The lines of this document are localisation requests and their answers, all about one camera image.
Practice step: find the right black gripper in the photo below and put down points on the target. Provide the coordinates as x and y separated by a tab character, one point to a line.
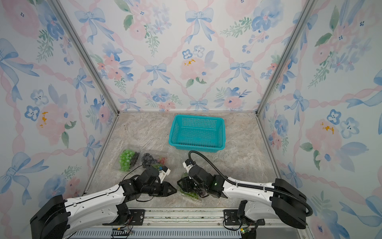
187	182

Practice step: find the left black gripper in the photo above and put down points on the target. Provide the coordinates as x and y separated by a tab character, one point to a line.
165	191

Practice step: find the small green grape bunch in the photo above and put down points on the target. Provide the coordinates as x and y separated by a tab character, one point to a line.
191	195

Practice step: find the dark blue grape bunch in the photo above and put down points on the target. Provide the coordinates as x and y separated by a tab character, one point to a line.
148	160

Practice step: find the clear plastic clamshell container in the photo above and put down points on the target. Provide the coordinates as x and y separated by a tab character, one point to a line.
116	165

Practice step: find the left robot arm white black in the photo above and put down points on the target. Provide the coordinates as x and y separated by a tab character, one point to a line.
60	217

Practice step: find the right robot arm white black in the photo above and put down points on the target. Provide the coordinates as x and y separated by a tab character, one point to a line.
277	200

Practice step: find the teal plastic basket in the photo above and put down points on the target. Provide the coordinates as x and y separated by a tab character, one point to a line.
199	133

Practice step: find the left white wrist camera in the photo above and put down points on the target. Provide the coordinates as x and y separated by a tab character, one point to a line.
163	172

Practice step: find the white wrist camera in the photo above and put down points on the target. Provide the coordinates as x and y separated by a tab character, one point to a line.
163	172
188	164

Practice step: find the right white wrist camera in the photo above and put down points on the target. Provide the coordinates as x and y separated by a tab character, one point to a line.
188	164

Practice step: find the aluminium front rail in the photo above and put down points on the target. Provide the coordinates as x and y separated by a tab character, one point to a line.
188	223

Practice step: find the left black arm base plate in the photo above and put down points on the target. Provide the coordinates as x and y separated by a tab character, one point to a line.
134	217

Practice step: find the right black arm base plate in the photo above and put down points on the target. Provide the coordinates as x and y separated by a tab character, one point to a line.
232	220

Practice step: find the left aluminium corner post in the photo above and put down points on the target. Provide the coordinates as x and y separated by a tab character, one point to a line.
80	48

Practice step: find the aluminium corner post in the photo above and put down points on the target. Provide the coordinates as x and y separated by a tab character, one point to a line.
301	22
80	48

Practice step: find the right aluminium corner post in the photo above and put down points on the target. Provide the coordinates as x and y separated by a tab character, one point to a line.
301	22

